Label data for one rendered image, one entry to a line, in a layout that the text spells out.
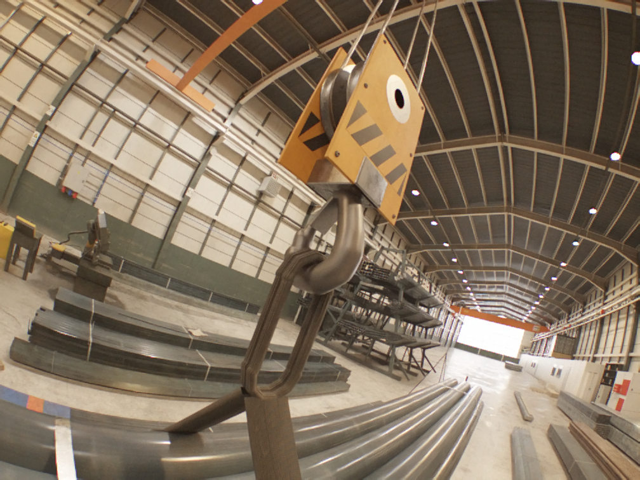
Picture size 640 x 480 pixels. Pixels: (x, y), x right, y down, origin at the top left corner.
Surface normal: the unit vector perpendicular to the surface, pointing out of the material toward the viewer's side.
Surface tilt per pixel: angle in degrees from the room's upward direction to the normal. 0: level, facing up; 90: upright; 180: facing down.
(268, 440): 52
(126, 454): 26
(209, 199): 90
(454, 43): 170
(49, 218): 90
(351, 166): 90
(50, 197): 90
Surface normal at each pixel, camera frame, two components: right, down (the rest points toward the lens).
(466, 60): -0.22, 0.93
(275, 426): 0.77, -0.47
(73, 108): 0.72, 0.14
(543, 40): -0.47, 0.88
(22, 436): 0.63, -0.76
